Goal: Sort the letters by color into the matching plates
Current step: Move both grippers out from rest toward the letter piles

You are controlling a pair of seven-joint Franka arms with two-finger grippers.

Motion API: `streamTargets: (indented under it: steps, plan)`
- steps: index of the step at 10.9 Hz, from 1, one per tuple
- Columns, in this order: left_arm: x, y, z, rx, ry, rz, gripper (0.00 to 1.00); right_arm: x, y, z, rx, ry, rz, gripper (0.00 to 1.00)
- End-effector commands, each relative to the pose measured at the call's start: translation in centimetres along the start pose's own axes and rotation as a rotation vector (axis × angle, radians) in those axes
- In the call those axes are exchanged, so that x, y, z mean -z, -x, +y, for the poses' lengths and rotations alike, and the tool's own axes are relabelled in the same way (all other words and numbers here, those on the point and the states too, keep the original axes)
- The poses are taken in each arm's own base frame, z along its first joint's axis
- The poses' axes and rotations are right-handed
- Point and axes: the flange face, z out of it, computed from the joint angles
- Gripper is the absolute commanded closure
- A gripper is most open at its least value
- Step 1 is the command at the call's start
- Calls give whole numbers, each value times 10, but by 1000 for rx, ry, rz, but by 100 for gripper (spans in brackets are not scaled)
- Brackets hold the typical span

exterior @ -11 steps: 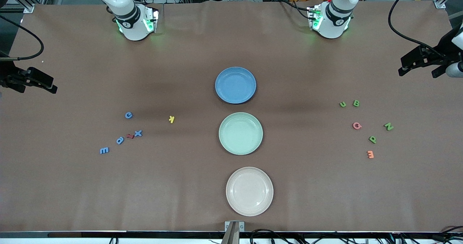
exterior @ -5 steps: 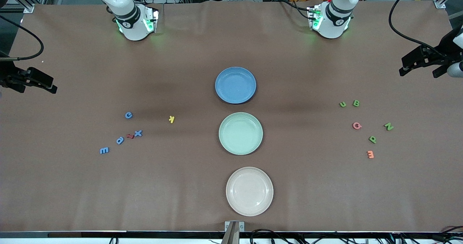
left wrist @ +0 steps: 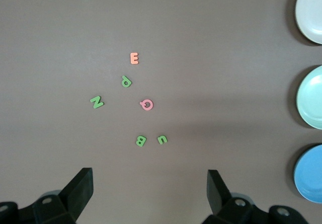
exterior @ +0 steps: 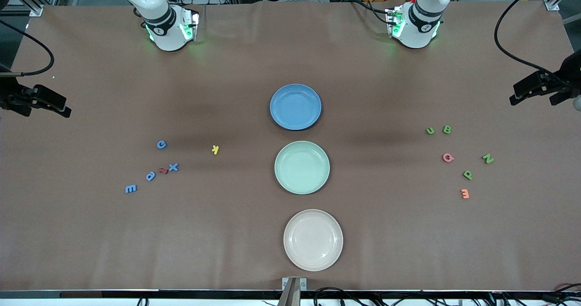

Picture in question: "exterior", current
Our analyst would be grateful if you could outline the pale green plate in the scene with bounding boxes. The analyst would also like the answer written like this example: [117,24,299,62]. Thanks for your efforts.
[274,141,330,195]

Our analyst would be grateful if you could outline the black cable loop below table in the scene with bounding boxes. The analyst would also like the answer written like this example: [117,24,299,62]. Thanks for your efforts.
[313,287,364,306]

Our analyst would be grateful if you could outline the metal table edge rail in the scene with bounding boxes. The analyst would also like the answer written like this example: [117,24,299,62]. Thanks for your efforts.
[0,290,581,300]

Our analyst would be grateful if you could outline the blue plate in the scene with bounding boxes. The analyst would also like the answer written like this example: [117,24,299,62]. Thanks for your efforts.
[270,84,322,131]

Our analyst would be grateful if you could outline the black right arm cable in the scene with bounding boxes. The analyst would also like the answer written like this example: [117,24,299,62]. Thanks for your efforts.
[0,19,55,76]

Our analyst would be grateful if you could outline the beige pink plate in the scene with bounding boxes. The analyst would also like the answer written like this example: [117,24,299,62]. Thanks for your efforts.
[283,209,344,272]

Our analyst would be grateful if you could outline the red and black cables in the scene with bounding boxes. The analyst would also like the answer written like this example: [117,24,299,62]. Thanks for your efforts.
[551,282,581,304]

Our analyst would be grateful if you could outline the metal table edge bracket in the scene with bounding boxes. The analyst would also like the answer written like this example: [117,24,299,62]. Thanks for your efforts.
[281,276,308,306]

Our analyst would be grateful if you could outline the brown table cover sheet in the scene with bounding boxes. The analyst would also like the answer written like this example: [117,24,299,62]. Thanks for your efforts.
[0,0,581,293]

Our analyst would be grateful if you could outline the black base cable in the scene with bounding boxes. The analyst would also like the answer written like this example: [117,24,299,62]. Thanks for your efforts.
[133,6,148,30]
[347,0,391,25]

